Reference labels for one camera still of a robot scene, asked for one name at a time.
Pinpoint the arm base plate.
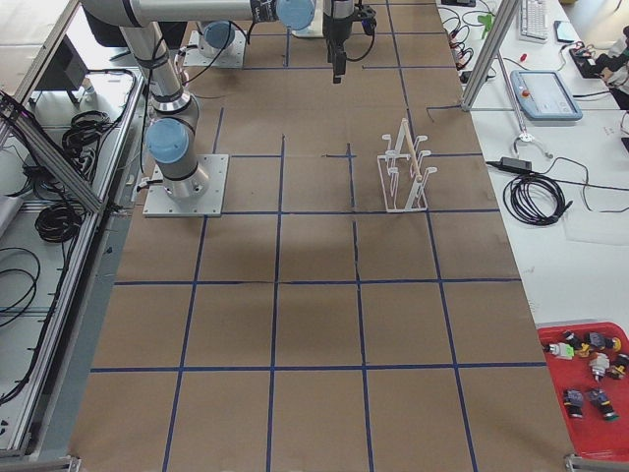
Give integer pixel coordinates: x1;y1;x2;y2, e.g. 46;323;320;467
183;30;246;69
143;154;229;217

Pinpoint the red parts tray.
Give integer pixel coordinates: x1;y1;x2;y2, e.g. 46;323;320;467
538;322;628;462

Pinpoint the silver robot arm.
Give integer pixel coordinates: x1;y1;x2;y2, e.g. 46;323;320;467
200;0;364;84
83;0;315;201

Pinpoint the brown paper table cover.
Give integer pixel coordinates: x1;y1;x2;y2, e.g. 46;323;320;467
70;1;571;471

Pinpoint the coiled black cable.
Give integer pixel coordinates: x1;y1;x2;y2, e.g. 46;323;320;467
504;175;573;227

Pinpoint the white wire cup rack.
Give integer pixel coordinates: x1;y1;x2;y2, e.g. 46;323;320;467
376;118;437;213

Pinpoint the white keyboard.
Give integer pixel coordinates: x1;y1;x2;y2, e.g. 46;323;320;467
517;0;549;43

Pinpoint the black power adapter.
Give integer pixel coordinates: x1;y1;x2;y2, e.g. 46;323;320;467
498;156;532;174

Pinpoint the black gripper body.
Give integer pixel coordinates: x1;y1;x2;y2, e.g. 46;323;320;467
322;0;355;47

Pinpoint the blue teach pendant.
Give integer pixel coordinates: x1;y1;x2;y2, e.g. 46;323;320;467
509;71;583;121

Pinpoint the aluminium frame post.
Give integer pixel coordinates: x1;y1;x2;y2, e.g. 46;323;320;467
461;0;520;111

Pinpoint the cream plastic tray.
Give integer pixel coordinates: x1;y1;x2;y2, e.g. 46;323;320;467
291;27;323;39

